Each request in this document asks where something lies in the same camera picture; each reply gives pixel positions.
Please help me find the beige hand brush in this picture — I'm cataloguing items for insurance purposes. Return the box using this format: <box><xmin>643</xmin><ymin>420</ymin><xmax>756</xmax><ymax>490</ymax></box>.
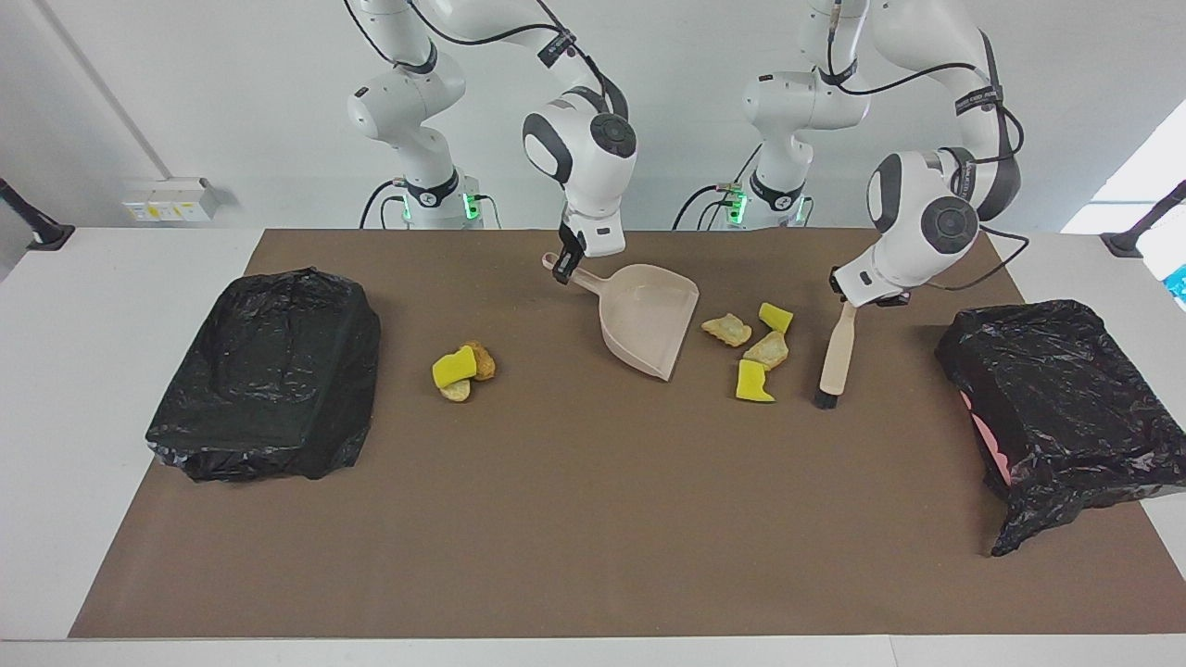
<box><xmin>814</xmin><ymin>298</ymin><xmax>860</xmax><ymax>410</ymax></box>

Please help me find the beige plastic dustpan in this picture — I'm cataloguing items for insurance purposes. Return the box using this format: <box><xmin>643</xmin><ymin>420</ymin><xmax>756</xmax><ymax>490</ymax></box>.
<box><xmin>541</xmin><ymin>251</ymin><xmax>701</xmax><ymax>383</ymax></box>

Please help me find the pink plastic bin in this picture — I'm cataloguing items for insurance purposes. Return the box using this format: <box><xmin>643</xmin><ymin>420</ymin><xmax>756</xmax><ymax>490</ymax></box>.
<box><xmin>960</xmin><ymin>389</ymin><xmax>1014</xmax><ymax>487</ymax></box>

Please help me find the loose black trash bag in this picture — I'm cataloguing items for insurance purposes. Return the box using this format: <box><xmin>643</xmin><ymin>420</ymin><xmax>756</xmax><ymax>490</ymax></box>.
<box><xmin>934</xmin><ymin>298</ymin><xmax>1186</xmax><ymax>558</ymax></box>

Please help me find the taut black trash bag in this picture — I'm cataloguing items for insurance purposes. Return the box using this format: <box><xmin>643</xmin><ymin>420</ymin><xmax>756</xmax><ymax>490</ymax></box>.
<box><xmin>145</xmin><ymin>268</ymin><xmax>382</xmax><ymax>483</ymax></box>

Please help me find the brown table mat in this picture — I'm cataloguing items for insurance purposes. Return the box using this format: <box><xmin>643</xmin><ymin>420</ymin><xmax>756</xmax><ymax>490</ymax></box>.
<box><xmin>69</xmin><ymin>229</ymin><xmax>1186</xmax><ymax>638</ymax></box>

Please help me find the black left base cable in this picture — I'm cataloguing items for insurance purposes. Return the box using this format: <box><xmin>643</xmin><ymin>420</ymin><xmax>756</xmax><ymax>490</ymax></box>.
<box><xmin>672</xmin><ymin>182</ymin><xmax>742</xmax><ymax>231</ymax></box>

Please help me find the black base cable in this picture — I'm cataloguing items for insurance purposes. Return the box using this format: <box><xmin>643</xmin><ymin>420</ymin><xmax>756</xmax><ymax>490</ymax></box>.
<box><xmin>672</xmin><ymin>182</ymin><xmax>742</xmax><ymax>231</ymax></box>
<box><xmin>360</xmin><ymin>179</ymin><xmax>409</xmax><ymax>230</ymax></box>

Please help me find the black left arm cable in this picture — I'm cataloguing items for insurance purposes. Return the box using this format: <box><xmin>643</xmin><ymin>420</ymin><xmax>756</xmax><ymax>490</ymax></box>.
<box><xmin>825</xmin><ymin>28</ymin><xmax>1031</xmax><ymax>293</ymax></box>

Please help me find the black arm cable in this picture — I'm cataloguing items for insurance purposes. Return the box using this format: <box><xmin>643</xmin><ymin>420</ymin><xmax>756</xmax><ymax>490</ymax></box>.
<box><xmin>345</xmin><ymin>0</ymin><xmax>631</xmax><ymax>121</ymax></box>
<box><xmin>825</xmin><ymin>28</ymin><xmax>1031</xmax><ymax>293</ymax></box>

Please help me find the black right base cable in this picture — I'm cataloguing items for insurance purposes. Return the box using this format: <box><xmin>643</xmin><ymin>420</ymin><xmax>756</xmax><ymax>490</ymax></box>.
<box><xmin>360</xmin><ymin>179</ymin><xmax>409</xmax><ymax>230</ymax></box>

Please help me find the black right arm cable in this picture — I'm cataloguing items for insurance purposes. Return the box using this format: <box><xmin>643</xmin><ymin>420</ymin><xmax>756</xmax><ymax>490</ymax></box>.
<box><xmin>345</xmin><ymin>0</ymin><xmax>631</xmax><ymax>121</ymax></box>

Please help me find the black camera stand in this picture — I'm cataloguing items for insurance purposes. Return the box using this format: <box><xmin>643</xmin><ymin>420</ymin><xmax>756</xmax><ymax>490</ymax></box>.
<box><xmin>1100</xmin><ymin>179</ymin><xmax>1186</xmax><ymax>259</ymax></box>
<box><xmin>0</xmin><ymin>176</ymin><xmax>77</xmax><ymax>252</ymax></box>

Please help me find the white wall socket box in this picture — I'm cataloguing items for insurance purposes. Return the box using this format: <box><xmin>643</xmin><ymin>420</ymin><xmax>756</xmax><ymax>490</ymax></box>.
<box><xmin>121</xmin><ymin>177</ymin><xmax>221</xmax><ymax>223</ymax></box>

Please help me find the white wall cable duct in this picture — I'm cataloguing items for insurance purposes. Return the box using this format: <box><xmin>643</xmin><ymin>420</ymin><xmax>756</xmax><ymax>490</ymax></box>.
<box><xmin>35</xmin><ymin>0</ymin><xmax>172</xmax><ymax>182</ymax></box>

